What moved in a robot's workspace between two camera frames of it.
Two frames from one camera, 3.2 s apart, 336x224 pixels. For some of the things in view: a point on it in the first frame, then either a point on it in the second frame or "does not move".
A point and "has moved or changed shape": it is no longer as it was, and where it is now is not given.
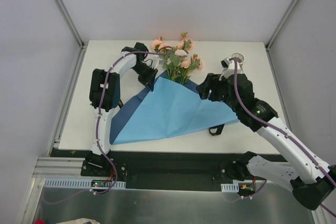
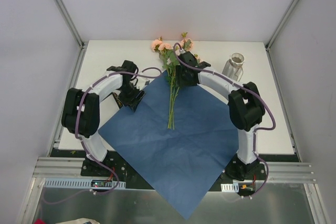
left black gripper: [147, 76] -> [134, 98]
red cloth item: [39, 221] does not move
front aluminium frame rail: [50, 167] does not move
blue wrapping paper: [171, 109] has moved or changed shape
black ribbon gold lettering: [219, 130] has moved or changed shape
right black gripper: [210, 89] -> [186, 77]
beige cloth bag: [81, 221] does not move
